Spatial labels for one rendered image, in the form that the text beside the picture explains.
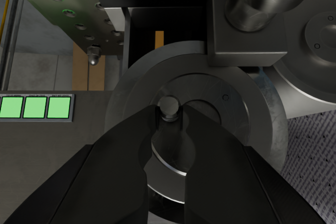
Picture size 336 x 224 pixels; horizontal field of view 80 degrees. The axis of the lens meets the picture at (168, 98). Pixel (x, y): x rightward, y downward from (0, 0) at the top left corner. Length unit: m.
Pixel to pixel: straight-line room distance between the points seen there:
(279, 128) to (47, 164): 0.51
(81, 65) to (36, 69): 1.02
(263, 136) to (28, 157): 0.53
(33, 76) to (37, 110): 2.98
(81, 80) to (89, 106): 2.17
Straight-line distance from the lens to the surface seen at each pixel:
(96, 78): 2.61
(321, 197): 0.35
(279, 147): 0.18
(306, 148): 0.37
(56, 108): 0.57
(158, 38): 1.89
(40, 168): 0.59
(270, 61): 0.17
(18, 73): 3.67
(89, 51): 0.56
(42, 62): 3.59
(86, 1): 0.41
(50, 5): 0.45
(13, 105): 0.63
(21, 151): 0.61
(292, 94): 0.20
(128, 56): 0.19
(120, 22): 0.22
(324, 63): 0.22
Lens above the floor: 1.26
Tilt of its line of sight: 12 degrees down
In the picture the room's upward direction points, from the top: 179 degrees counter-clockwise
